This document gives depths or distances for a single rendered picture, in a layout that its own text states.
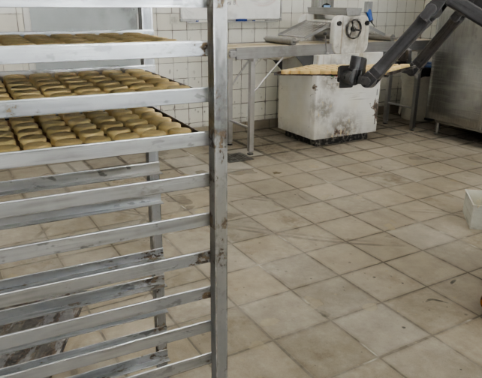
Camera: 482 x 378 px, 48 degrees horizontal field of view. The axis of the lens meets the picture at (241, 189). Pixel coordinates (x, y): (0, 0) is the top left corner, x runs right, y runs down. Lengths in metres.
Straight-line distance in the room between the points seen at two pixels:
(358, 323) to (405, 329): 0.20
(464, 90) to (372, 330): 3.63
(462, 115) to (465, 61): 0.51
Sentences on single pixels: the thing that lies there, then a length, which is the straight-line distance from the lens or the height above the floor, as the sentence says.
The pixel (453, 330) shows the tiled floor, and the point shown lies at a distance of 2.54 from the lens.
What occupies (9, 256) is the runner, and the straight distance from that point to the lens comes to 1.09.
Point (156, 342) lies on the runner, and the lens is 1.27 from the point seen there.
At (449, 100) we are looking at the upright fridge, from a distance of 5.79.
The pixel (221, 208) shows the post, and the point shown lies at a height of 0.90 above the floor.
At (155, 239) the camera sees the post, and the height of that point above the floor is 0.65.
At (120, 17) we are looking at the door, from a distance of 5.15.
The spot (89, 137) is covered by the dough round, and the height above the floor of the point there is 1.06.
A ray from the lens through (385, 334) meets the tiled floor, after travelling 2.43.
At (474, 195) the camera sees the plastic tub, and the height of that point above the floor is 0.12.
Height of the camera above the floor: 1.32
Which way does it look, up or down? 19 degrees down
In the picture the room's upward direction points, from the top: straight up
